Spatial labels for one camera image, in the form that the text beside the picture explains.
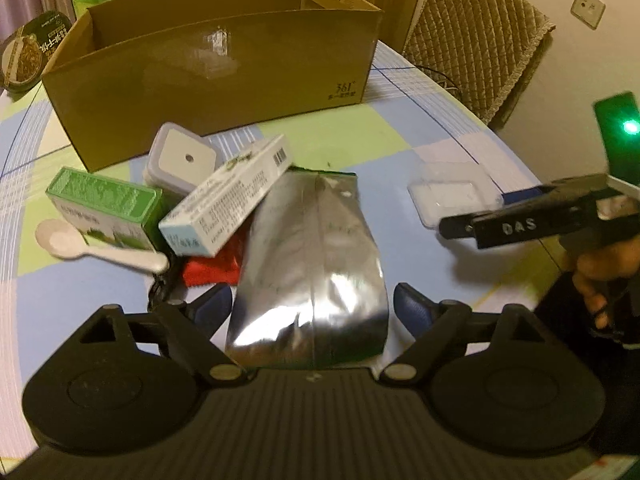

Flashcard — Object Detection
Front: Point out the white wall socket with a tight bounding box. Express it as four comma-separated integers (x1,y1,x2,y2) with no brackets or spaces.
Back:
571,0,607,30

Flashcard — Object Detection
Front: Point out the checkered tablecloth desktop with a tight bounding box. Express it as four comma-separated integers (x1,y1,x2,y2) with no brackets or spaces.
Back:
0,40,576,461

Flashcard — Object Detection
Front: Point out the white and blue long box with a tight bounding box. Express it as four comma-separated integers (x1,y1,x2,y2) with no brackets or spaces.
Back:
159,134,293,257

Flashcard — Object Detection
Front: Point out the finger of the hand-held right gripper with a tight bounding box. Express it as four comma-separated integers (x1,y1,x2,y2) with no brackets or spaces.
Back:
439,202,640,251
500,172,613,211

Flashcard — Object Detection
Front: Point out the person's right hand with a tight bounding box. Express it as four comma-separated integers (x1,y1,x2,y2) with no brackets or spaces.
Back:
570,246,640,331

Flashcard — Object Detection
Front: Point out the red packet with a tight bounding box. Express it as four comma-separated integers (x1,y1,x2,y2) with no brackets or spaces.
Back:
181,227,251,287

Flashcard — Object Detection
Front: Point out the black cable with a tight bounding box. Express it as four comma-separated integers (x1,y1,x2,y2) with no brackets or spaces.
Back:
147,255,188,311

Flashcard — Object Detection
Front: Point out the brown cardboard box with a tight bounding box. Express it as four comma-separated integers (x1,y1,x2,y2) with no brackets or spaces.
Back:
41,0,385,173

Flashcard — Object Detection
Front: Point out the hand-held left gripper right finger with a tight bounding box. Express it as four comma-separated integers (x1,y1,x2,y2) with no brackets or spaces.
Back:
381,284,566,386

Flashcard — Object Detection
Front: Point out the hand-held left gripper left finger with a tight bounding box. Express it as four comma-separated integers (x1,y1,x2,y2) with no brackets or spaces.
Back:
65,284,243,386

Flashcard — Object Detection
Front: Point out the white square lidded container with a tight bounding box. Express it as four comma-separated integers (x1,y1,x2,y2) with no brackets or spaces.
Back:
142,122,223,196

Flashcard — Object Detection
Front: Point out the green and white box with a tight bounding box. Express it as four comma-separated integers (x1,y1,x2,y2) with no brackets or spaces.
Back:
46,166,163,251

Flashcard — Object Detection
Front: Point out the white plastic spoon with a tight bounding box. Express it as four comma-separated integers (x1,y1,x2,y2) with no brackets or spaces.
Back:
35,220,170,275

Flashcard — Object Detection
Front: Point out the clear plastic lid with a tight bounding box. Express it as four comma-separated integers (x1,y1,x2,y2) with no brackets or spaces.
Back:
407,162,502,228

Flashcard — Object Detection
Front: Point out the quilted beige chair cushion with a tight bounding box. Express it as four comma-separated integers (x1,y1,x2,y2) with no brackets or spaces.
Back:
402,0,557,128

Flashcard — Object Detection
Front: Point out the instant noodle bowl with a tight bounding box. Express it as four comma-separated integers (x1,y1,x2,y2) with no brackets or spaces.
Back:
0,10,73,93

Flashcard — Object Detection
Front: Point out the silver foil bag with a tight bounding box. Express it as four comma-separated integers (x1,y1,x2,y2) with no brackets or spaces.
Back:
225,165,390,368

